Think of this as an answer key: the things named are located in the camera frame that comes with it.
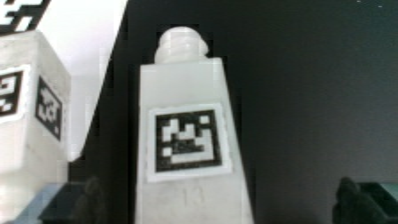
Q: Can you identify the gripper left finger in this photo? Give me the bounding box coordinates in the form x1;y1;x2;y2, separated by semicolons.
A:
10;176;112;224

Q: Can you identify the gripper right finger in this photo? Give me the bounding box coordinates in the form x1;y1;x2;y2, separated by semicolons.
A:
332;177;398;224

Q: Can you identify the white table leg with tag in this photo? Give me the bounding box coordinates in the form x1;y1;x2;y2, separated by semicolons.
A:
135;27;254;224

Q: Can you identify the fiducial marker sheet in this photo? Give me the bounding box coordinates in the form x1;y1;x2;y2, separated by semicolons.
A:
0;0;128;160

